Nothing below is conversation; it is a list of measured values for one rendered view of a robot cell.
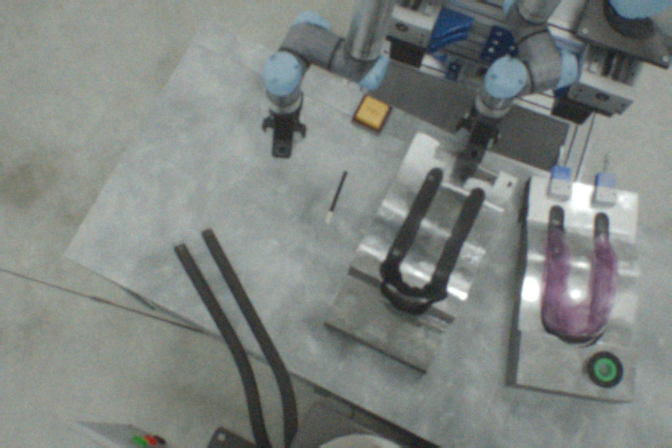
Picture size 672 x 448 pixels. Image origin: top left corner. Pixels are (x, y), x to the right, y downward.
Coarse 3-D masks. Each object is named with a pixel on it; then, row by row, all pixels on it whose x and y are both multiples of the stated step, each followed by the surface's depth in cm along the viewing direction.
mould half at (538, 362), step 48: (528, 192) 191; (576, 192) 190; (624, 192) 190; (528, 240) 184; (576, 240) 185; (624, 240) 187; (528, 288) 181; (576, 288) 180; (624, 288) 180; (528, 336) 175; (624, 336) 180; (528, 384) 172; (576, 384) 173; (624, 384) 173
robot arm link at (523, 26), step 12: (516, 0) 167; (528, 0) 159; (540, 0) 156; (552, 0) 155; (516, 12) 165; (528, 12) 161; (540, 12) 159; (552, 12) 161; (516, 24) 166; (528, 24) 164; (540, 24) 164; (516, 36) 167; (528, 36) 165
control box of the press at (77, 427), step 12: (72, 432) 113; (84, 432) 114; (96, 432) 114; (108, 432) 121; (120, 432) 129; (132, 432) 138; (144, 432) 148; (216, 432) 254; (228, 432) 254; (60, 444) 113; (72, 444) 113; (84, 444) 113; (96, 444) 113; (108, 444) 113; (120, 444) 114; (132, 444) 120; (144, 444) 121; (156, 444) 129; (168, 444) 149; (216, 444) 253; (228, 444) 253; (240, 444) 254; (252, 444) 254
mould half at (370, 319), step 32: (416, 160) 187; (416, 192) 185; (448, 192) 186; (384, 224) 182; (448, 224) 184; (480, 224) 184; (384, 256) 176; (416, 256) 178; (480, 256) 182; (352, 288) 182; (448, 288) 175; (352, 320) 180; (384, 320) 180; (416, 320) 180; (448, 320) 178; (384, 352) 180; (416, 352) 178
